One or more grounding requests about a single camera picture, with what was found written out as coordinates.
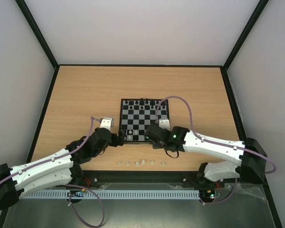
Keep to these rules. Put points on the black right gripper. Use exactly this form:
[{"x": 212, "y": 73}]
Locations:
[{"x": 149, "y": 132}]

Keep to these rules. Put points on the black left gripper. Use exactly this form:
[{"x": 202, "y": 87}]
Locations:
[{"x": 115, "y": 142}]

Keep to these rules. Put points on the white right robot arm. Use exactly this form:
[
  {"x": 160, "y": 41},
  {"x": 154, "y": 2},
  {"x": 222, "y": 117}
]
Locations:
[{"x": 245, "y": 160}]

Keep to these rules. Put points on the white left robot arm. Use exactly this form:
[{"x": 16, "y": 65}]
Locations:
[{"x": 60, "y": 168}]

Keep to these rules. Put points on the green circuit board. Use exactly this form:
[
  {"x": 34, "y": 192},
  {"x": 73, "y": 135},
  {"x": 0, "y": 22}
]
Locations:
[{"x": 212, "y": 194}]

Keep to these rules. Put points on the black and silver chessboard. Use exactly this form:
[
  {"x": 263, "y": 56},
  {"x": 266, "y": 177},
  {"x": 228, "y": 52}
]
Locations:
[{"x": 139, "y": 119}]

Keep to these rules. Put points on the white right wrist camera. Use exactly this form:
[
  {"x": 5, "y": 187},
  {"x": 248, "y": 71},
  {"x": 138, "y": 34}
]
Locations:
[{"x": 164, "y": 124}]

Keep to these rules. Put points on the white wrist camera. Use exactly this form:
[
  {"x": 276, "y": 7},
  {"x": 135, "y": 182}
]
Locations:
[
  {"x": 164, "y": 124},
  {"x": 107, "y": 123}
]

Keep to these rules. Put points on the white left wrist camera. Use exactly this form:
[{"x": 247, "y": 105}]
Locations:
[{"x": 107, "y": 123}]

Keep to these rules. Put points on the black mounting rail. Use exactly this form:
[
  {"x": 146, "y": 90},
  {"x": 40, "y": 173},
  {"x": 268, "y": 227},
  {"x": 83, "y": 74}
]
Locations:
[{"x": 187, "y": 179}]

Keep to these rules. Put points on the light blue slotted cable duct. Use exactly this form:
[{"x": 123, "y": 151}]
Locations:
[{"x": 117, "y": 194}]

